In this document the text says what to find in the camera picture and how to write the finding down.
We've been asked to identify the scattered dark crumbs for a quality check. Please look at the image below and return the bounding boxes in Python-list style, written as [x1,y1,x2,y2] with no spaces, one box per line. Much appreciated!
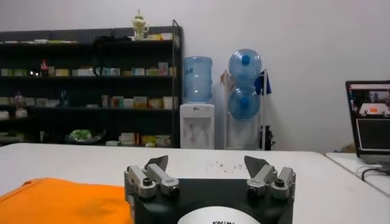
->
[205,160,247,175]

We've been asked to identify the black shelving unit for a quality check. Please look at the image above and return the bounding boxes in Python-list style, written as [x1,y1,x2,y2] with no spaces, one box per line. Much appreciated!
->
[0,19,184,149]

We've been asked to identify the blue water jug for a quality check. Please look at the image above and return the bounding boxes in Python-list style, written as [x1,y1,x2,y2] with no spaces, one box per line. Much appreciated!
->
[228,86,261,122]
[228,48,263,89]

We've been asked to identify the white water dispenser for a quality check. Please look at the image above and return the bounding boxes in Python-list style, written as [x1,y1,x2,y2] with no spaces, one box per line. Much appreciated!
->
[179,103,216,150]

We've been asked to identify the black stand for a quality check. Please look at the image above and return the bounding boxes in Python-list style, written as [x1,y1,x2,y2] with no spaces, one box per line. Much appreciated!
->
[260,125,277,152]

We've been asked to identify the cream toy figure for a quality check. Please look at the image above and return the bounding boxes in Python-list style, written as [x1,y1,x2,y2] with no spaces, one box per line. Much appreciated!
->
[131,9,150,41]

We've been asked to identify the clear plastic bottle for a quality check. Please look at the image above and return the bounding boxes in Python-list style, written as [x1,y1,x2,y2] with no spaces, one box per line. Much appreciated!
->
[14,91,26,111]

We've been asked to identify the labelled blue water bottle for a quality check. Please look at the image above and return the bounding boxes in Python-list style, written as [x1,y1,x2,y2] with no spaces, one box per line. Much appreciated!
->
[182,56,213,103]

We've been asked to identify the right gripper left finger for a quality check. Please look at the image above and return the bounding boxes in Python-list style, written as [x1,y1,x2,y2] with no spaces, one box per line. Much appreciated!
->
[124,155,180,200]

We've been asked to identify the orange white box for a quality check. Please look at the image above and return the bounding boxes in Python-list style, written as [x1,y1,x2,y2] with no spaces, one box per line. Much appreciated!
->
[148,97,163,110]

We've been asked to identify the white side table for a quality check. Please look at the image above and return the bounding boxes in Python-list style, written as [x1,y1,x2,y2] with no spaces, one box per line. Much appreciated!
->
[325,152,390,198]

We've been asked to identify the white blue box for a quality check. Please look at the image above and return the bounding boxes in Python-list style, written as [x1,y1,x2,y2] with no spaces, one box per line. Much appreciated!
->
[100,67,121,77]

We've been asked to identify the orange t-shirt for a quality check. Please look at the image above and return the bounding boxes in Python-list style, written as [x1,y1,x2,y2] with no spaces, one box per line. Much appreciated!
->
[0,178,135,224]

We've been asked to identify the yellow green box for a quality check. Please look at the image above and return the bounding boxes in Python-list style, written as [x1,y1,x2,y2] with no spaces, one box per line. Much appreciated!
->
[140,135,157,148]

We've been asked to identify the blue cloth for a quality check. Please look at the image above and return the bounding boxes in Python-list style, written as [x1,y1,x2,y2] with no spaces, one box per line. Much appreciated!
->
[254,71,272,96]

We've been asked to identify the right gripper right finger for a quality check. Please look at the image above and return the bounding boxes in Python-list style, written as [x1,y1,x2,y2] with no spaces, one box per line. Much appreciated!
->
[244,155,297,200]

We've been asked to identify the cream yellow box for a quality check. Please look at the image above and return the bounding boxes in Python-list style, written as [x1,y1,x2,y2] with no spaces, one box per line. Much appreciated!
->
[133,96,149,109]

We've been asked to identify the white red medicine box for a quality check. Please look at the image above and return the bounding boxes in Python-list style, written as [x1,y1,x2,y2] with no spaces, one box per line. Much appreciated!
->
[120,132,137,146]

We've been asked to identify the pink colourful box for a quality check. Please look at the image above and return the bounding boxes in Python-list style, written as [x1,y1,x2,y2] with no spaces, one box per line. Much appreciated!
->
[157,61,169,76]

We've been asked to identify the glass bowl with green packets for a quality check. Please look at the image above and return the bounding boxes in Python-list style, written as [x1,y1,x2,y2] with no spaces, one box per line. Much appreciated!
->
[64,129,107,145]

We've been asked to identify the plain white box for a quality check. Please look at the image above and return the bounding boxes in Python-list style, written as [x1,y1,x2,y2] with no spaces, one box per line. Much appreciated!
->
[71,68,96,77]

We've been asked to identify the dark blue bottle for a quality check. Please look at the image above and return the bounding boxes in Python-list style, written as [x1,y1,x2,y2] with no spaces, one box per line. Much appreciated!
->
[59,88,69,107]

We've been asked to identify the cardboard box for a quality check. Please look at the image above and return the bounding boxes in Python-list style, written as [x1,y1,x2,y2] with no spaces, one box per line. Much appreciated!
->
[341,142,357,153]

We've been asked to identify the grey laptop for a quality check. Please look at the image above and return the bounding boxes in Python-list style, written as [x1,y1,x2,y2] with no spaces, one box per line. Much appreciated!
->
[346,79,390,165]

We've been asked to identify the white wire jug rack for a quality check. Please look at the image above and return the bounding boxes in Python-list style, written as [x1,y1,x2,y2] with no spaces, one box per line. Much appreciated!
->
[222,68,272,152]

